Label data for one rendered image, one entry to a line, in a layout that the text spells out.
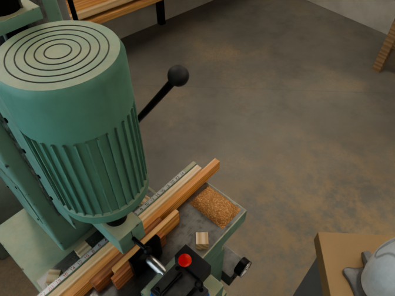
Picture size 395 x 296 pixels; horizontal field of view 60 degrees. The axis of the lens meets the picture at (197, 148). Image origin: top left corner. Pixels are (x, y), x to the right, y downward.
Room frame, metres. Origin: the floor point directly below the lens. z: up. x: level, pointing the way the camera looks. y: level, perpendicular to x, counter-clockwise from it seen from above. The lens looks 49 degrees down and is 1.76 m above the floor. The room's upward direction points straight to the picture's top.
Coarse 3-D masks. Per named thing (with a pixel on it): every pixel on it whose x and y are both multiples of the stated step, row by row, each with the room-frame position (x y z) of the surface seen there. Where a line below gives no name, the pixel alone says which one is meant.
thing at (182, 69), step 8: (168, 72) 0.44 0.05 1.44; (176, 72) 0.44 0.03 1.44; (184, 72) 0.44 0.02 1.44; (168, 80) 0.46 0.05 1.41; (176, 80) 0.43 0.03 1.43; (184, 80) 0.43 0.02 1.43; (168, 88) 0.45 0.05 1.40; (160, 96) 0.47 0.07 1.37; (152, 104) 0.48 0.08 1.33; (144, 112) 0.50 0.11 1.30
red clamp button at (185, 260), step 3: (180, 255) 0.33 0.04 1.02; (183, 255) 0.33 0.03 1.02; (186, 255) 0.33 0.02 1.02; (189, 255) 0.33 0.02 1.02; (180, 258) 0.32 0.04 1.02; (183, 258) 0.32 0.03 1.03; (186, 258) 0.32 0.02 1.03; (189, 258) 0.32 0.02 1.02; (180, 261) 0.31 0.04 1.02; (183, 261) 0.31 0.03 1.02; (186, 261) 0.31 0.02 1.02; (189, 261) 0.31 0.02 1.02; (180, 264) 0.31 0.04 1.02; (183, 264) 0.31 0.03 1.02; (186, 264) 0.31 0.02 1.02; (189, 264) 0.31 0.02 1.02
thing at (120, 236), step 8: (128, 216) 0.40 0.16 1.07; (136, 216) 0.40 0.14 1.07; (96, 224) 0.39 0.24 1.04; (104, 224) 0.38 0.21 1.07; (128, 224) 0.38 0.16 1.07; (136, 224) 0.38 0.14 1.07; (104, 232) 0.38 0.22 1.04; (112, 232) 0.36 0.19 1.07; (120, 232) 0.36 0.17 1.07; (128, 232) 0.36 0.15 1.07; (136, 232) 0.37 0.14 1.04; (144, 232) 0.39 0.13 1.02; (112, 240) 0.36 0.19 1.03; (120, 240) 0.34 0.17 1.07; (128, 240) 0.35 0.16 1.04; (120, 248) 0.34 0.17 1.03; (128, 248) 0.35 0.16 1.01
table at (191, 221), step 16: (192, 208) 0.52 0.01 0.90; (240, 208) 0.52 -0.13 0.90; (192, 224) 0.47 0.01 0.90; (208, 224) 0.47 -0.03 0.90; (240, 224) 0.50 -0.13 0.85; (176, 240) 0.42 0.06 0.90; (192, 240) 0.42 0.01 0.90; (208, 240) 0.42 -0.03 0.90; (224, 240) 0.44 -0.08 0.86; (160, 256) 0.38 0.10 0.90; (208, 256) 0.39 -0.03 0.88; (144, 272) 0.34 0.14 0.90; (112, 288) 0.30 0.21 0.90; (128, 288) 0.30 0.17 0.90
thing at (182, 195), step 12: (204, 168) 0.64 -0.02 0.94; (216, 168) 0.66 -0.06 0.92; (192, 180) 0.59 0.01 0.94; (204, 180) 0.61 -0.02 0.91; (180, 192) 0.55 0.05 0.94; (192, 192) 0.57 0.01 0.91; (168, 204) 0.51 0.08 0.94; (180, 204) 0.53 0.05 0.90; (156, 216) 0.47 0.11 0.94; (144, 228) 0.44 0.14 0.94; (96, 264) 0.34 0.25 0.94; (84, 276) 0.31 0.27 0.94; (72, 288) 0.28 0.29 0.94; (84, 288) 0.29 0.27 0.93
